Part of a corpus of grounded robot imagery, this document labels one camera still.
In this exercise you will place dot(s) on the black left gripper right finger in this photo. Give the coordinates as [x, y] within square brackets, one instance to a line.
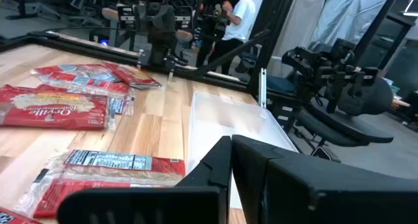
[326, 194]

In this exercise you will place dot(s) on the black equipment stand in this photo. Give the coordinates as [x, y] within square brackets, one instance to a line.
[23, 5]

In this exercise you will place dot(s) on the aluminium bracket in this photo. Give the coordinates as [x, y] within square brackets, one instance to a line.
[263, 87]

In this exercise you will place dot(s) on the black office chair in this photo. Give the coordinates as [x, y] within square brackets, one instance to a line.
[343, 126]

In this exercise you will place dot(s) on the red popcorn bag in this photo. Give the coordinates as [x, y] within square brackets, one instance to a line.
[13, 217]
[121, 104]
[49, 114]
[107, 160]
[81, 73]
[134, 77]

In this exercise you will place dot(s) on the person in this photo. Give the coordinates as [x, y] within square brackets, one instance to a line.
[212, 2]
[241, 18]

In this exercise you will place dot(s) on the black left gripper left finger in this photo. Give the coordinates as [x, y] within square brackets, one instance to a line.
[147, 207]

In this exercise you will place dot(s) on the blue-grey hanging sheet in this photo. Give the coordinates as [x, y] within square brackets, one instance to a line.
[346, 15]

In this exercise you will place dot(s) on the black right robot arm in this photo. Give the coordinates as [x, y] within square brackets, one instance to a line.
[160, 54]

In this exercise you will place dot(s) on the white hanging sheet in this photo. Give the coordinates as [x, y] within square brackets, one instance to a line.
[300, 21]

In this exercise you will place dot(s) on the clear plastic bin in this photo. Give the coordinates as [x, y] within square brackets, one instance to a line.
[222, 126]

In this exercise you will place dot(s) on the black table frame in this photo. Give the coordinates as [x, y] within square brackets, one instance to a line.
[81, 49]

